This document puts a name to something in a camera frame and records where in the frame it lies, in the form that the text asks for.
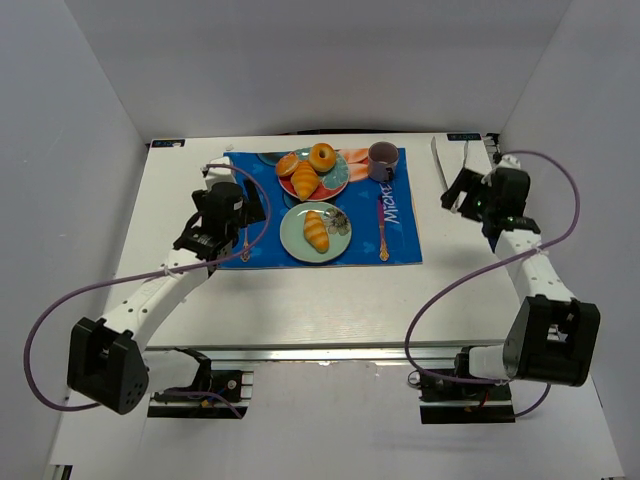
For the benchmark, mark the red patterned plate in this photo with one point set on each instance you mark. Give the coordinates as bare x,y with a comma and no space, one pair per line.
331,183

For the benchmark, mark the aluminium rail frame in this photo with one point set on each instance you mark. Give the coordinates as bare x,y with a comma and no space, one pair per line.
393,352

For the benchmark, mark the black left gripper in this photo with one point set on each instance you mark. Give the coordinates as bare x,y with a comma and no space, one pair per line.
252,209

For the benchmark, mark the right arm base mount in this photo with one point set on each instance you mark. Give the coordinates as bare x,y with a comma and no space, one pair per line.
445,403

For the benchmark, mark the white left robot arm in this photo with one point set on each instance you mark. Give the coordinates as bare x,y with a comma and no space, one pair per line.
109,362

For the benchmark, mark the blue Mickey placemat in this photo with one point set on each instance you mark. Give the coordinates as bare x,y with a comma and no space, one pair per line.
358,200

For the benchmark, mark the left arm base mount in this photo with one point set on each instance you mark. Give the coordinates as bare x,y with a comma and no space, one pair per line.
187,384

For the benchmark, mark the glazed orange donut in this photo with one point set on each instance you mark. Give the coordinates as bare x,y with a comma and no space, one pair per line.
322,157

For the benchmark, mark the green flower plate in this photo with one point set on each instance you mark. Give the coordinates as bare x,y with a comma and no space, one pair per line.
338,226

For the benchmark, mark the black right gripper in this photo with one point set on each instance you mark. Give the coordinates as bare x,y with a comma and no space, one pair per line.
461,185

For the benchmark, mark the purple mug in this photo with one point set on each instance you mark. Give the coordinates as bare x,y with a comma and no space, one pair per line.
382,161

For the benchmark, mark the round sugared bun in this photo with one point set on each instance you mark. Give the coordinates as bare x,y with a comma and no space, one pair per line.
287,165

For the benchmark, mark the gold handled fork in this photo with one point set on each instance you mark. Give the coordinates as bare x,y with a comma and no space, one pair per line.
246,251

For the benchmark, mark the large croissant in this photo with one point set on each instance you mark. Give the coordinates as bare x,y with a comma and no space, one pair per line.
304,180

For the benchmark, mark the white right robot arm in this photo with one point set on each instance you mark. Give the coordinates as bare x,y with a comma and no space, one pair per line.
553,336

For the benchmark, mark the small croissant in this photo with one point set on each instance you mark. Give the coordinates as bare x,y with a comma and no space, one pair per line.
315,232

